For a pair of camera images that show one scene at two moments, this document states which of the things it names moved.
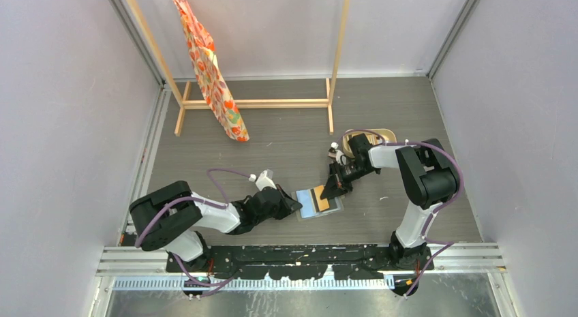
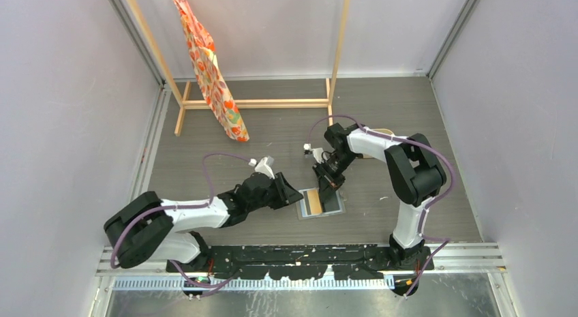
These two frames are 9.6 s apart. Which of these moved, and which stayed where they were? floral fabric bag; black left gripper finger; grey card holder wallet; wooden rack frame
Moved: black left gripper finger
Stayed: wooden rack frame; grey card holder wallet; floral fabric bag
